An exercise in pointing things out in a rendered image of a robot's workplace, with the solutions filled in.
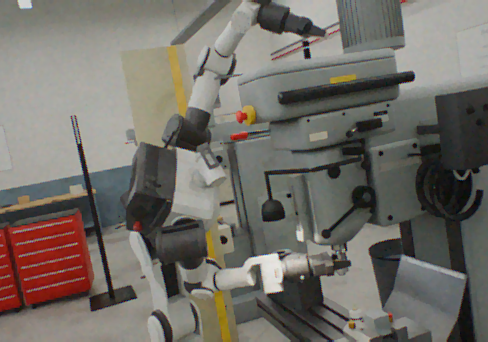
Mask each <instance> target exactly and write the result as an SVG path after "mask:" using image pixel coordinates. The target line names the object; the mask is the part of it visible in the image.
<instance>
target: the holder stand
mask: <svg viewBox="0 0 488 342"><path fill-rule="evenodd" d="M272 254H277V255H278V259H279V261H280V262H281V261H283V259H284V257H288V256H293V255H297V254H304V252H292V250H290V249H280V250H277V251H274V252H272V253H271V255H272ZM283 288H284V289H283V291H280V292H279V291H278V292H275V293H269V296H270V299H274V300H276V301H278V302H280V303H282V304H286V305H288V306H290V307H292V308H297V309H298V310H300V311H303V310H305V309H308V308H311V307H312V306H314V305H315V304H319V303H320V302H323V301H324V297H323V292H322V287H321V281H320V276H317V277H315V276H310V280H306V281H303V283H301V282H296V283H291V284H290V283H288V282H287V280H283Z"/></svg>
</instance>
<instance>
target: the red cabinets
mask: <svg viewBox="0 0 488 342"><path fill-rule="evenodd" d="M93 280H94V273H93V266H92V262H91V258H90V254H89V247H88V244H87V239H86V235H85V232H84V225H83V221H82V217H81V213H80V208H75V209H71V210H67V211H63V212H55V213H51V214H46V215H42V216H38V217H31V218H26V219H22V220H19V221H17V222H15V223H14V224H13V225H11V224H10V222H5V223H1V224H0V311H4V310H7V309H10V308H15V312H19V306H21V305H22V302H24V298H25V301H26V305H29V304H32V308H33V309H35V308H36V302H43V301H46V300H49V299H54V298H57V297H61V296H67V295H71V294H74V293H78V292H81V291H85V294H86V296H89V291H88V290H91V288H92V286H93Z"/></svg>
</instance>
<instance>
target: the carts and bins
mask: <svg viewBox="0 0 488 342"><path fill-rule="evenodd" d="M369 252H370V253H369ZM368 253H369V255H370V256H371V263H372V267H373V271H374V274H375V278H376V286H377V290H378V293H379V297H380V301H381V305H382V309H383V307H384V306H385V305H386V301H387V300H388V298H389V297H390V296H391V292H392V291H393V287H394V284H395V277H396V274H397V271H398V268H399V264H400V258H401V254H403V251H402V245H401V240H400V238H397V239H391V240H384V241H380V242H378V243H376V244H373V245H371V247H370V248H369V249H368Z"/></svg>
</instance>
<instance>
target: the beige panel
mask: <svg viewBox="0 0 488 342"><path fill-rule="evenodd" d="M119 57H120V61H121V67H122V73H123V78H124V81H125V85H126V89H127V97H128V101H129V106H130V110H131V114H132V122H133V126H134V130H135V134H136V143H137V147H138V146H139V144H140V143H141V142H143V143H150V144H153V145H155V146H159V147H164V144H165V143H163V142H162V134H163V133H164V128H165V126H166V124H167V122H168V120H169V119H170V117H171V116H172V115H175V114H179V115H182V116H183V117H185V114H186V111H187V106H188V103H189V102H190V99H191V94H192V92H193V91H192V86H191V78H190V73H189V69H188V64H187V60H186V50H185V46H184V45H183V44H182V45H176V46H161V47H154V48H146V49H139V50H125V51H120V52H119ZM205 236H206V241H207V245H208V250H209V256H208V258H211V259H214V260H215V261H217V262H218V266H220V267H222V268H221V270H223V269H226V266H225V262H224V258H223V249H222V244H221V240H220V236H219V227H218V223H217V220H215V222H214V225H212V226H211V228H210V230H209V231H208V232H207V233H206V234H205ZM188 294H189V299H191V300H192V301H193V302H194V303H196V306H197V307H198V308H199V310H200V317H201V323H202V330H203V337H204V341H203V342H239V337H238V333H237V324H236V320H235V315H234V311H233V307H232V298H231V294H230V289H228V290H220V291H219V292H214V297H213V298H212V299H196V298H195V297H193V296H192V295H191V294H190V293H188Z"/></svg>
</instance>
